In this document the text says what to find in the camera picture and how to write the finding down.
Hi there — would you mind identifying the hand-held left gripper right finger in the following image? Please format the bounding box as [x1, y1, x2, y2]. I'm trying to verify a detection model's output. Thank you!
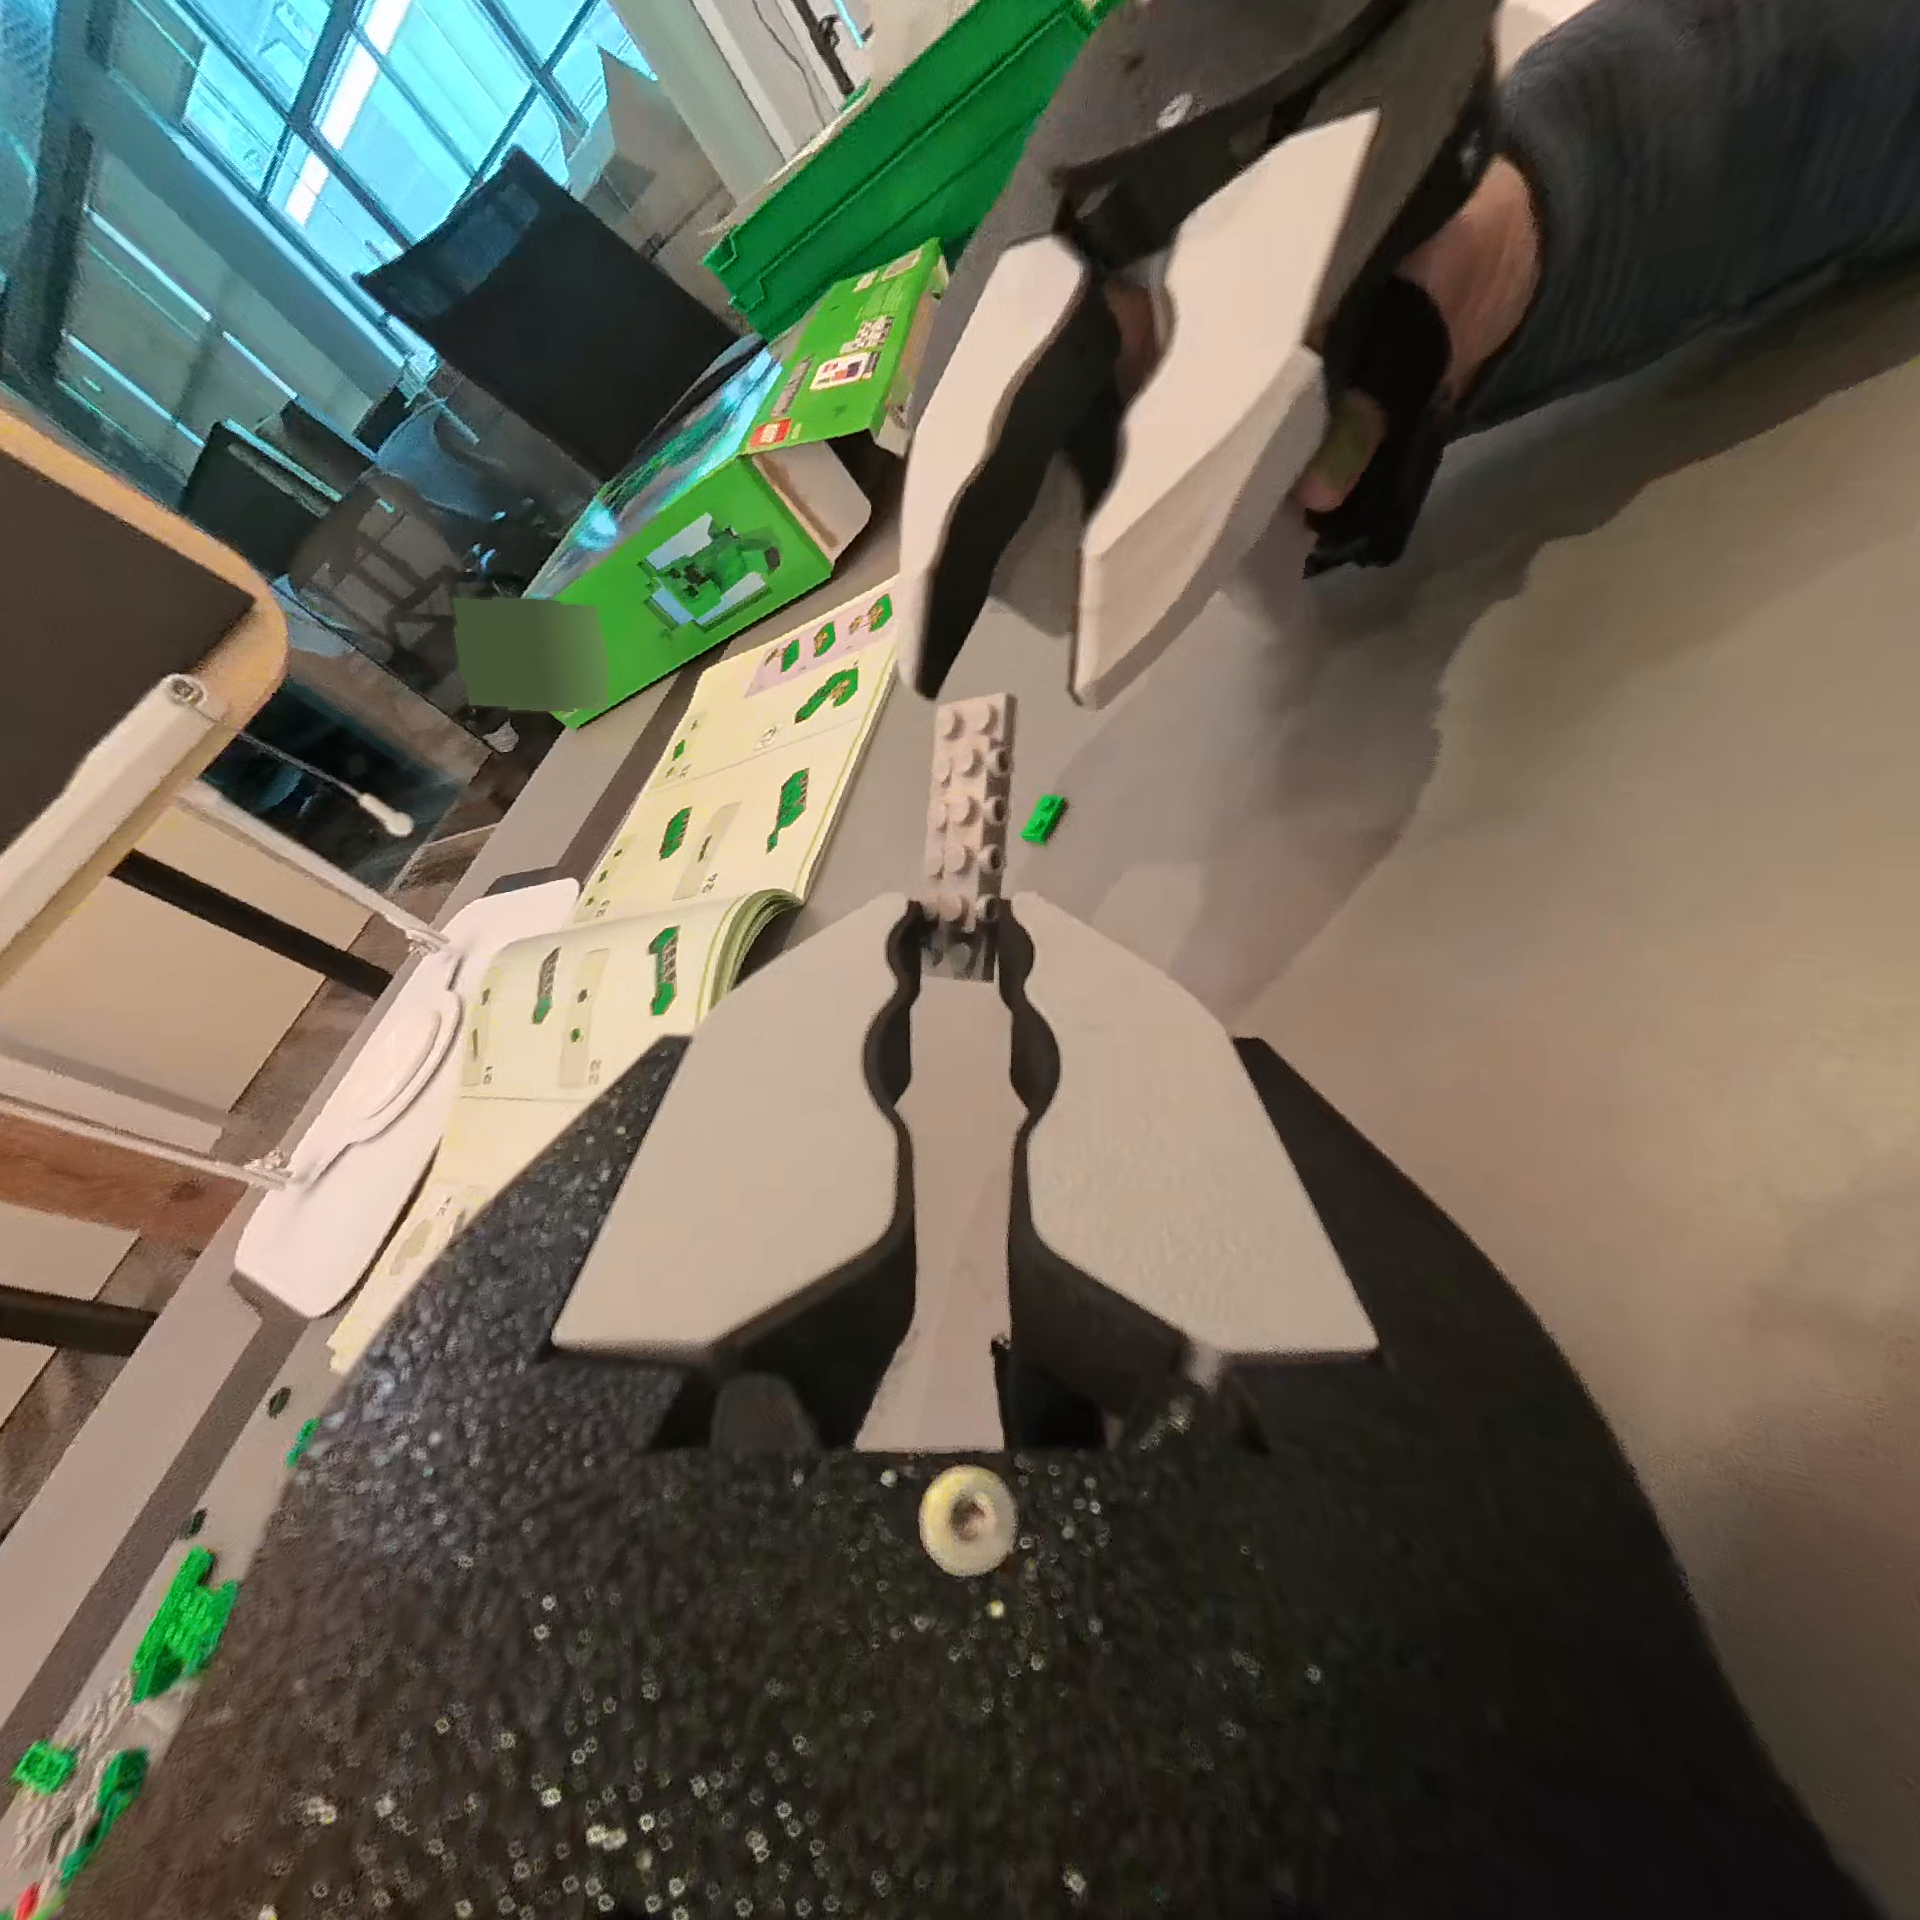
[993, 894, 1383, 1434]

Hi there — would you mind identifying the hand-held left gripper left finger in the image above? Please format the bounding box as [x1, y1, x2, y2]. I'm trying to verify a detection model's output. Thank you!
[549, 897, 925, 1447]

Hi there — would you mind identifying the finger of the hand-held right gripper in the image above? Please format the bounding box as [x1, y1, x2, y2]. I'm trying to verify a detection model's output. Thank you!
[1069, 109, 1386, 711]
[905, 237, 1128, 702]

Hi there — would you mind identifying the grey long brick plate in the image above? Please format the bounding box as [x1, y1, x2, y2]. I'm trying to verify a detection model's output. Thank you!
[915, 695, 1022, 984]

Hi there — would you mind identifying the person's right forearm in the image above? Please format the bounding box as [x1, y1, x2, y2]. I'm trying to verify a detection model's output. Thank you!
[1453, 0, 1920, 440]

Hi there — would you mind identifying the grey desk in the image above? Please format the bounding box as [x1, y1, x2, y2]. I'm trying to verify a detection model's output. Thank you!
[0, 224, 1920, 1920]

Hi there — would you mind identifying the person's right hand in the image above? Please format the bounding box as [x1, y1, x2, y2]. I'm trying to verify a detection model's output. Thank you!
[1296, 156, 1548, 523]

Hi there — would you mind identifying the green printed flat box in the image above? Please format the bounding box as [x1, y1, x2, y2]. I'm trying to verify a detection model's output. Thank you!
[743, 240, 951, 453]

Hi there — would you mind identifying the green plastic crate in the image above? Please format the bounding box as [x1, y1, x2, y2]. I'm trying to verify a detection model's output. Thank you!
[705, 0, 1130, 327]

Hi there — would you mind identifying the green toy box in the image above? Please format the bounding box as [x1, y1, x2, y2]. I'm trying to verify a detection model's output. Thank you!
[525, 450, 876, 735]

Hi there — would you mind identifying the white base clear stand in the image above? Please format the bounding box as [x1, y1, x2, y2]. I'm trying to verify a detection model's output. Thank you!
[0, 726, 588, 1323]

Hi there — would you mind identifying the brick instruction booklet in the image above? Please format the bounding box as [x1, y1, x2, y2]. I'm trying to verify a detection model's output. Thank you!
[322, 577, 907, 1375]

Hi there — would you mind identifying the pile of green toy bricks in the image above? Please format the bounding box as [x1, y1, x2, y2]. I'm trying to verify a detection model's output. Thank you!
[0, 1387, 325, 1920]

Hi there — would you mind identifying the large glass window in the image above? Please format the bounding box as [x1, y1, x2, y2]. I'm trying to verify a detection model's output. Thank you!
[0, 0, 663, 498]

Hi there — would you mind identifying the wooden edged table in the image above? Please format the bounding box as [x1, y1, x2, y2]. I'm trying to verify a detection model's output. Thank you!
[0, 402, 291, 962]

